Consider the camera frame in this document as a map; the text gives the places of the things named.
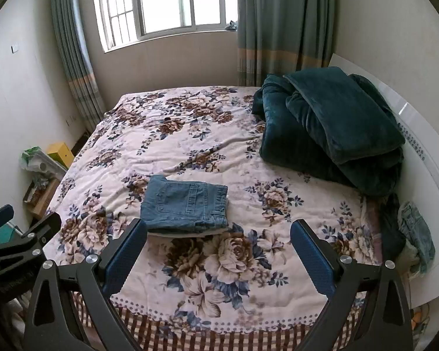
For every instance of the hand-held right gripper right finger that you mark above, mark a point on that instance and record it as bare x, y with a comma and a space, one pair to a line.
311, 259

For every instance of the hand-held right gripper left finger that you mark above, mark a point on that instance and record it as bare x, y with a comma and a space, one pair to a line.
126, 259

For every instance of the blue denim pants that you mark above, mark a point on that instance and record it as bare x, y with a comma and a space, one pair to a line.
183, 204

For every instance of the wooden box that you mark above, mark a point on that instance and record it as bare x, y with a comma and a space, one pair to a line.
40, 199

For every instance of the yellow box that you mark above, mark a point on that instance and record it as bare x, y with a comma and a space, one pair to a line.
60, 153

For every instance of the dark cloth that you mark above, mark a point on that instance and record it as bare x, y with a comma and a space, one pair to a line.
391, 226

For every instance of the light denim garment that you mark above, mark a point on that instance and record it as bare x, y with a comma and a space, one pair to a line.
417, 226

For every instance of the dark teal plush blanket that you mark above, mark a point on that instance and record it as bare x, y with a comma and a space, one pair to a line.
333, 124

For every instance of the floral bedspread with checked border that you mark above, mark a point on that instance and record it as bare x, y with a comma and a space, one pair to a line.
205, 146

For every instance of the white headboard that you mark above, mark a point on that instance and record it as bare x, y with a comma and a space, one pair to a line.
424, 142

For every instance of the teal curtain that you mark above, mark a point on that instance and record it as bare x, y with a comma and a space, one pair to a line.
77, 62
285, 25

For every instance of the small grey-blue object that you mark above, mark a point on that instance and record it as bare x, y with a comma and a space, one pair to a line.
231, 25

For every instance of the window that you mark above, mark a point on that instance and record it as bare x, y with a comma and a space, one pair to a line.
168, 0

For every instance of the wall socket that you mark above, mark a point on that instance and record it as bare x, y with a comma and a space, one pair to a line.
71, 120

